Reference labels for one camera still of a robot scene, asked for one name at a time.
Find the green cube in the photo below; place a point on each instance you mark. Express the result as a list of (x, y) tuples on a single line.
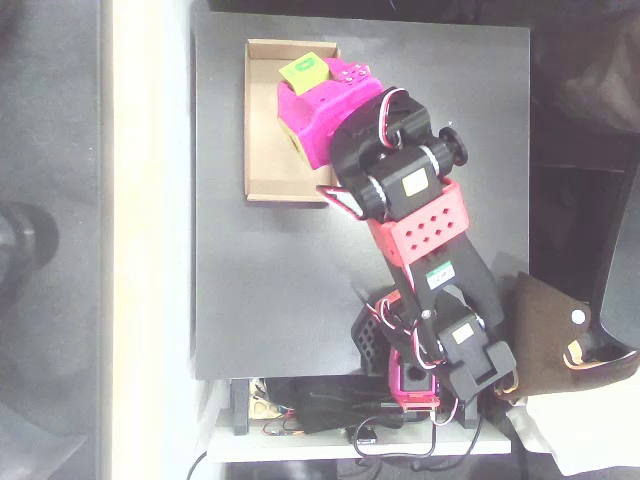
[(304, 72)]

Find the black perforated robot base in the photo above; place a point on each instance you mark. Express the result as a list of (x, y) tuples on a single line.
[(367, 340)]

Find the cardboard box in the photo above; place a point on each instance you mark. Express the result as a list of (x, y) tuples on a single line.
[(262, 150)]

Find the dark grey work board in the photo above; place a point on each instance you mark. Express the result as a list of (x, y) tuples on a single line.
[(280, 280)]

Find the grey fabric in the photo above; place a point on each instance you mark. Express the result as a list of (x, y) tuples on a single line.
[(595, 75)]

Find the light wooden piece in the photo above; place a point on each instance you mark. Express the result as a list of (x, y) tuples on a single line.
[(262, 409)]

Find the black table clamp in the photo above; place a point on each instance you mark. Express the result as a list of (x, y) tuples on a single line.
[(240, 407), (470, 412)]

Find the black usb adapter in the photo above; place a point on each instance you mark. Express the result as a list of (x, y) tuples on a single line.
[(364, 435)]

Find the white cloth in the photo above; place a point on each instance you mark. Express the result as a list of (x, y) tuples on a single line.
[(575, 430)]

